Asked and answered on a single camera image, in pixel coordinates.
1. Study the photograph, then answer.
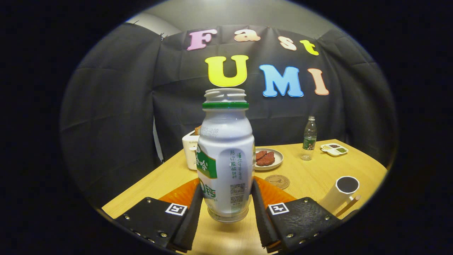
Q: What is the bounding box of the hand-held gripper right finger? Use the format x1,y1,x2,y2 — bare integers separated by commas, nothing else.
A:
251,176,343,254

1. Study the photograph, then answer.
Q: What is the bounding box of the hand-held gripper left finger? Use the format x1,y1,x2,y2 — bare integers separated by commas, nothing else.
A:
113,177,205,254

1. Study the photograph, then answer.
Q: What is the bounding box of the round cork coaster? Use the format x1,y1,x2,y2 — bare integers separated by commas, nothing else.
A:
264,174,290,190

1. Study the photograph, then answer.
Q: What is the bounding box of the white cup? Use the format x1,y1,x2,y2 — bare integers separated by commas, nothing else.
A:
319,176,362,217

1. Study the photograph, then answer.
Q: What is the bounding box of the white juice bottle green label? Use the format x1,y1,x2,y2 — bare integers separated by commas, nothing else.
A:
196,88,256,223

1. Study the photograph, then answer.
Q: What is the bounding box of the clear plastic water bottle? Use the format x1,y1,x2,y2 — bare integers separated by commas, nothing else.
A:
301,116,317,161

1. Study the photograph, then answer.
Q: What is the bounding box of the wooden table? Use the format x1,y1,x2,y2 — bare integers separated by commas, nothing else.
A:
102,139,388,255

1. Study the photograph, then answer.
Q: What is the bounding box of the white round plate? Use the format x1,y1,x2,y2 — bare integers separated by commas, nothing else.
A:
254,147,284,171

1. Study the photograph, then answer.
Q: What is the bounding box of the white toaster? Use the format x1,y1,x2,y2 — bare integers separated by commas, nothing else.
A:
182,130,201,170

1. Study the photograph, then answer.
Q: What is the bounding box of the white divided dish with beans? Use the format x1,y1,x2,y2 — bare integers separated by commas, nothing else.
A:
320,143,349,157

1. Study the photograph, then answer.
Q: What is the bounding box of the black backdrop cloth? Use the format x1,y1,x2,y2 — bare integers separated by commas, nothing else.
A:
59,23,398,209

